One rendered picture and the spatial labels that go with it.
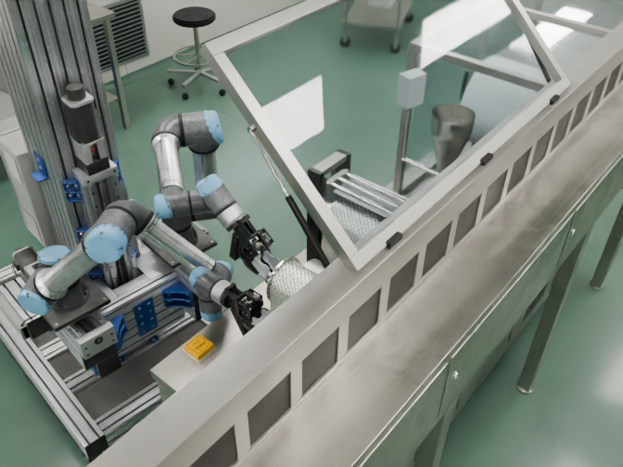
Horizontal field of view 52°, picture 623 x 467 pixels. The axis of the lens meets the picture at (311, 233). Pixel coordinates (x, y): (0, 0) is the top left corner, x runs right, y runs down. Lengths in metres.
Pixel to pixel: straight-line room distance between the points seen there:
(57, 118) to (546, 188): 1.60
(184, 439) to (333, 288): 0.42
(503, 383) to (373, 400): 2.02
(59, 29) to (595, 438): 2.75
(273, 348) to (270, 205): 3.10
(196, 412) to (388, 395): 0.46
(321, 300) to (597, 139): 1.37
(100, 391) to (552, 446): 2.02
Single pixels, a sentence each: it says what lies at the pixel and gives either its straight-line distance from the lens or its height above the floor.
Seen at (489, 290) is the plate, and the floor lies 1.44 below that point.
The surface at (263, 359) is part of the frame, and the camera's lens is 1.17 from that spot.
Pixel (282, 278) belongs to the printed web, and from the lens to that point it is 1.83.
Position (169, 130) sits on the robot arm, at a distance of 2.26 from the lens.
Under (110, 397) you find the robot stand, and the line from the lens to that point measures 3.03.
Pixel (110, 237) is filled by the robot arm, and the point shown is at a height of 1.32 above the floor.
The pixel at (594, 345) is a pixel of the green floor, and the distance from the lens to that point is 3.70.
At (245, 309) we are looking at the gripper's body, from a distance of 1.96.
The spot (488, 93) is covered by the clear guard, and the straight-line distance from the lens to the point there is 1.86.
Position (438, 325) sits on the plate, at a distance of 1.55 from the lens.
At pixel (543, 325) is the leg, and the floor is 0.47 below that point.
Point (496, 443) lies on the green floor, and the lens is 3.15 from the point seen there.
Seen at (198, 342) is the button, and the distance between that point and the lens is 2.19.
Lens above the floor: 2.56
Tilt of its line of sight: 40 degrees down
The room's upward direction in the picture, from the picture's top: 1 degrees clockwise
